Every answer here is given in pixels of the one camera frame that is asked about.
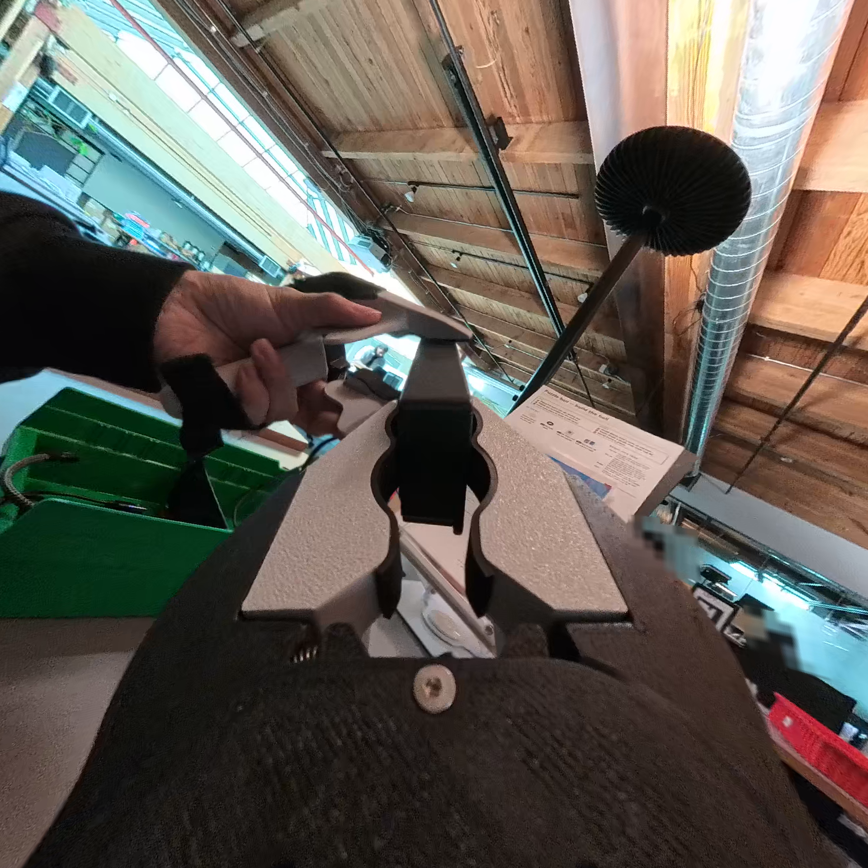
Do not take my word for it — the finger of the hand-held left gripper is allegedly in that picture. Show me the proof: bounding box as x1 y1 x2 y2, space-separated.
322 292 476 347
323 376 402 436

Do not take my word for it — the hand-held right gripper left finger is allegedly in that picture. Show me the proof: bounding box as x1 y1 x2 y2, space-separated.
241 400 404 621

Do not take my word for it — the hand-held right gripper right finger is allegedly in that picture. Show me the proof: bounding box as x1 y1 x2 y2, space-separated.
464 407 629 620

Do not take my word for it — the green plastic bin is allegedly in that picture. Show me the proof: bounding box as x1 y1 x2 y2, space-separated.
0 387 306 619

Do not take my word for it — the grey braided cable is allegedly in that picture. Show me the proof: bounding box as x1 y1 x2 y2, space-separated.
2 451 81 511

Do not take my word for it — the person's left forearm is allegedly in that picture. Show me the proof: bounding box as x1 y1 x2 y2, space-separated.
0 191 199 394

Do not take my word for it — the person's left hand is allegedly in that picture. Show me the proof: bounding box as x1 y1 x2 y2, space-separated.
153 270 384 439

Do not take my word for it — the printed instruction sheet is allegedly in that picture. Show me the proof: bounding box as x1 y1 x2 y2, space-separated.
505 388 686 516

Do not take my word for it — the white stand base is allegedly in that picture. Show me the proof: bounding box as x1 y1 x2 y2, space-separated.
396 529 499 657

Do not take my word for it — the black floor lamp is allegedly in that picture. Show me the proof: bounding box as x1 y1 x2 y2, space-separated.
509 125 754 416

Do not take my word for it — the red storage bin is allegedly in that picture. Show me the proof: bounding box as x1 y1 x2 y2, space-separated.
766 692 868 809

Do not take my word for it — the silver ceiling duct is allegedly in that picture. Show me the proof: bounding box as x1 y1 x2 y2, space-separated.
684 0 857 457

